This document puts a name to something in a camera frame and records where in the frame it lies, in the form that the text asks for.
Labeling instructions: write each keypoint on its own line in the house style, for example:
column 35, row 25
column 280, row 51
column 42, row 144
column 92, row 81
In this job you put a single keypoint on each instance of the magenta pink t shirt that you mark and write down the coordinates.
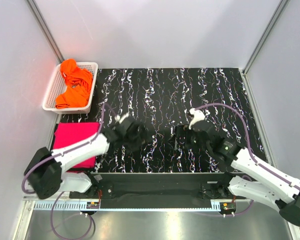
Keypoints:
column 71, row 133

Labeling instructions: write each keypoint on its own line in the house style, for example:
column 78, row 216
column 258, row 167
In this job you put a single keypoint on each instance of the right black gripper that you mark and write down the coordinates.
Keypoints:
column 184, row 131

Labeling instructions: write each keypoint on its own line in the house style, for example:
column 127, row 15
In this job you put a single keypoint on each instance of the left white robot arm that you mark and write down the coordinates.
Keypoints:
column 48, row 171

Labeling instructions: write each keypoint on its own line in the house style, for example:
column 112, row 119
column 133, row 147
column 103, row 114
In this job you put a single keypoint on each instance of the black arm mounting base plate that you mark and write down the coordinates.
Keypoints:
column 200, row 185

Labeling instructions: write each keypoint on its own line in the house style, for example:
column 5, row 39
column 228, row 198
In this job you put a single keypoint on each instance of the white plastic basket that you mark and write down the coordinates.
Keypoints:
column 58, row 86

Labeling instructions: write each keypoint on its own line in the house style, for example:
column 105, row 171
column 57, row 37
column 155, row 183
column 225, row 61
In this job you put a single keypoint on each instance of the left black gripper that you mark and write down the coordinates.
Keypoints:
column 142, row 138

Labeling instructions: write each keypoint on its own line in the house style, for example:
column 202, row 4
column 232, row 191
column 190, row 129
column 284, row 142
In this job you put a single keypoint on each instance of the orange t shirt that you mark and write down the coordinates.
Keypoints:
column 78, row 83

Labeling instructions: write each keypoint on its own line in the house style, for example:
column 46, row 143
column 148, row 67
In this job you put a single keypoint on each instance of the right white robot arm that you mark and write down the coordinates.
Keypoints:
column 270, row 187

